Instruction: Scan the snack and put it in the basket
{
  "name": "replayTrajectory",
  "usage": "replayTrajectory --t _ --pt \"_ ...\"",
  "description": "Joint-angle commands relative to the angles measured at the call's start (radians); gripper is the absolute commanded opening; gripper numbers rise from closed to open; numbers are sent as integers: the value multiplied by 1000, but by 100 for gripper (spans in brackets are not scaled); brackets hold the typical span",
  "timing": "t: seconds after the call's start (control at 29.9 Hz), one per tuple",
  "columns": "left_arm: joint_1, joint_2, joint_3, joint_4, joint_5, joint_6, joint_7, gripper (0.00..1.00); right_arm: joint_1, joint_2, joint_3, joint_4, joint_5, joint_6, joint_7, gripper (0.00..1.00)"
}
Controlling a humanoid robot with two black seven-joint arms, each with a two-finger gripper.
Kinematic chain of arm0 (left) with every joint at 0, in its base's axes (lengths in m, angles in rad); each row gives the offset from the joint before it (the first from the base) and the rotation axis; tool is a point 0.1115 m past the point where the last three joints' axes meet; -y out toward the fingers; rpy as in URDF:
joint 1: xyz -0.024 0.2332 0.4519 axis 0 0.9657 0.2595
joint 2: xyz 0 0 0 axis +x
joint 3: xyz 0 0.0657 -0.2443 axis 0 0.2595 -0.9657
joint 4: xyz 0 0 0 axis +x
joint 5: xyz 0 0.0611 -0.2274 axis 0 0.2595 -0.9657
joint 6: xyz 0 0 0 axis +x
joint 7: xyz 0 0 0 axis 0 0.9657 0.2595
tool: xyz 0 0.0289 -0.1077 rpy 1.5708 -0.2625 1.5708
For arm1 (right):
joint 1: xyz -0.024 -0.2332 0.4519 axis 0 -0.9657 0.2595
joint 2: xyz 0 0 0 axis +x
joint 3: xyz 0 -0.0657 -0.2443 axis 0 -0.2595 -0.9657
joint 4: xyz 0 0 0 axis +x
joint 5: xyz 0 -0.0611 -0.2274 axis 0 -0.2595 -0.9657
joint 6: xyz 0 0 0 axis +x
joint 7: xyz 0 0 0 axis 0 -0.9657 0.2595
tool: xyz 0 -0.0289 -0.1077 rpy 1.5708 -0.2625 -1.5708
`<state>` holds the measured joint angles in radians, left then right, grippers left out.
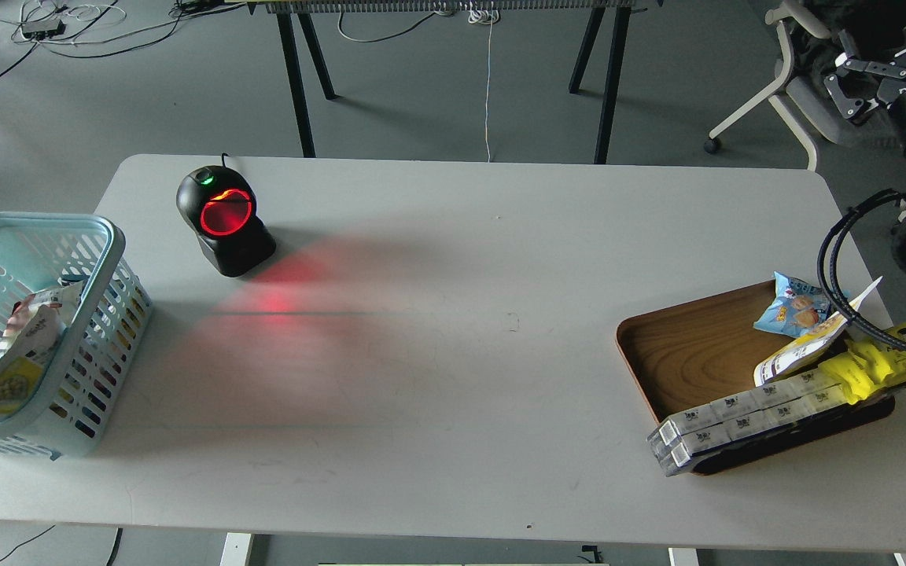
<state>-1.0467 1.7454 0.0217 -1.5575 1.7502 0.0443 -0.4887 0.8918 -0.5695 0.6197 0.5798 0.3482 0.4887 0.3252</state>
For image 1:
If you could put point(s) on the blue snack bag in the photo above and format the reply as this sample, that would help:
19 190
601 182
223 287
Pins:
797 308

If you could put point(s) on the yellow cartoon snack pack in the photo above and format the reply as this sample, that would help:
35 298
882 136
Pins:
868 367

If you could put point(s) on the black barcode scanner red window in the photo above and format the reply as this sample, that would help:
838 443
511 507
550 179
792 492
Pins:
220 206

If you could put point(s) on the black background table frame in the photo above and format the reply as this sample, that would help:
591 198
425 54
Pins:
538 86

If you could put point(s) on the red white snack bag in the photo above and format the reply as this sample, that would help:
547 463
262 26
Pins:
63 298

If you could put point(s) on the light blue plastic basket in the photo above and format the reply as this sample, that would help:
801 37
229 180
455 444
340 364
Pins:
67 414

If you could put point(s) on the long silver snack box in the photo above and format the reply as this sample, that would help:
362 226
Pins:
728 427

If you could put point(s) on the white office chair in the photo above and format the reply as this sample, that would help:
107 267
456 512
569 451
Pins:
805 108

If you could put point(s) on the brown wooden tray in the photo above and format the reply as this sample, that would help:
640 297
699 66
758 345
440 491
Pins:
689 354

